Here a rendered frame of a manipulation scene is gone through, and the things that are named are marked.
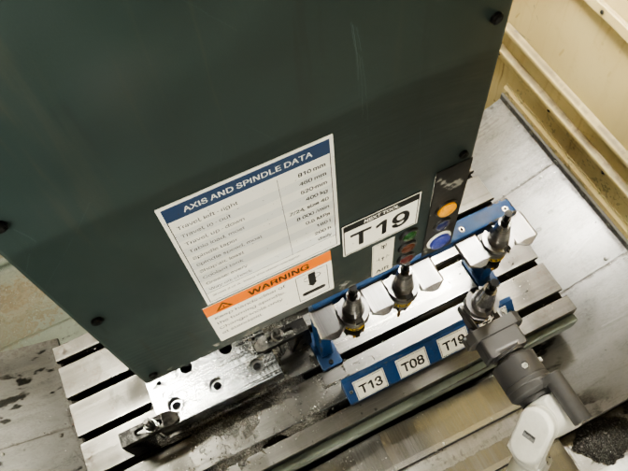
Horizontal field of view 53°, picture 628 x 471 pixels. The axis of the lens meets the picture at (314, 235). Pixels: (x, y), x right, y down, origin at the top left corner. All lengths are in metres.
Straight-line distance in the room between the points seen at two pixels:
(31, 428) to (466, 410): 1.16
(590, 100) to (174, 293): 1.29
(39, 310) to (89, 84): 1.79
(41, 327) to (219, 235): 1.59
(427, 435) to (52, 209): 1.30
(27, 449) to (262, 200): 1.45
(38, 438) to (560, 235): 1.52
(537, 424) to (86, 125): 0.96
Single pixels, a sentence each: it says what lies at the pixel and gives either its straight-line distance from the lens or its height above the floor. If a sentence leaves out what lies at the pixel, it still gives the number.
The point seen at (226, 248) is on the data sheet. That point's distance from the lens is 0.61.
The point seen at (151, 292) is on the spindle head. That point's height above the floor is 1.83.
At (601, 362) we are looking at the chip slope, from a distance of 1.80.
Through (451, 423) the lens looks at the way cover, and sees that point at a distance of 1.67.
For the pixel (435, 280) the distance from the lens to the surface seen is 1.28.
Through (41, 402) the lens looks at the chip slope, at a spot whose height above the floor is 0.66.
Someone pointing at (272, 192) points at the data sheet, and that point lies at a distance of 0.56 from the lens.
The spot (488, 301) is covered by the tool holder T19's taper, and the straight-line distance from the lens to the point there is 1.21.
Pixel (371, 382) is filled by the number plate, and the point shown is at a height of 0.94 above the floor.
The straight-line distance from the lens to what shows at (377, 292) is 1.26.
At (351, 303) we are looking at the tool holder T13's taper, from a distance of 1.18.
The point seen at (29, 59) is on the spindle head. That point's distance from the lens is 0.39.
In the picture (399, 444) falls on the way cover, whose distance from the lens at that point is 1.63.
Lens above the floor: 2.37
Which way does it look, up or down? 61 degrees down
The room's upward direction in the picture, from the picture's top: 8 degrees counter-clockwise
